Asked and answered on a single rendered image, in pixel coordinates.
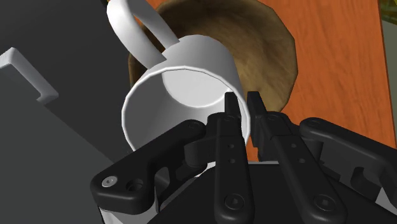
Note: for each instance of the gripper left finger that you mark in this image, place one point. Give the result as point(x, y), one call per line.
point(231, 173)

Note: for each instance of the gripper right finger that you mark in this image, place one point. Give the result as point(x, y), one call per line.
point(297, 161)

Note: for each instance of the white mug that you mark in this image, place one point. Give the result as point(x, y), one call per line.
point(173, 102)

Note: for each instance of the brown wooden bowl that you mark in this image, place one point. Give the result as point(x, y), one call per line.
point(254, 46)

